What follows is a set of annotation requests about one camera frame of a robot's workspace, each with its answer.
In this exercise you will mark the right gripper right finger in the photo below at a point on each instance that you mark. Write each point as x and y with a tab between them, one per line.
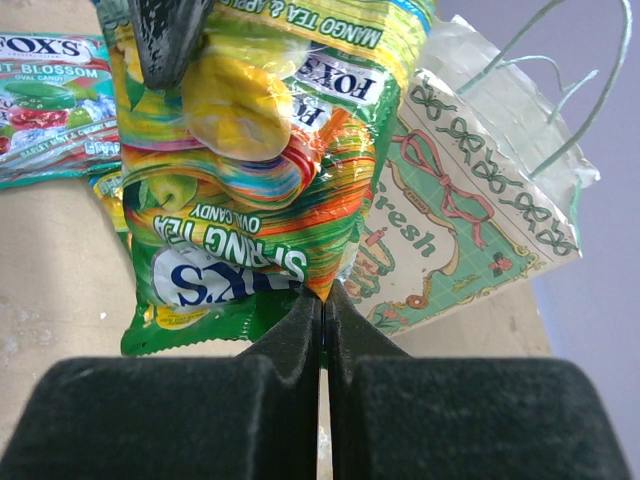
396	416

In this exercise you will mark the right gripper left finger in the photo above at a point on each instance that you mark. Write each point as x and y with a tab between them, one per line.
251	416

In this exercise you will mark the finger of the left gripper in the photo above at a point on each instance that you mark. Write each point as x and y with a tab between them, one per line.
167	33

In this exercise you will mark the green Fox's bag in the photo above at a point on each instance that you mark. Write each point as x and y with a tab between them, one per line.
251	180
109	190

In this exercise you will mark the teal Fox's candy bag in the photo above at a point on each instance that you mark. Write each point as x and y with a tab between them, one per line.
58	112

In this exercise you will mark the green cake paper bag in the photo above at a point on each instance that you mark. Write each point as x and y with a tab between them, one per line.
479	190

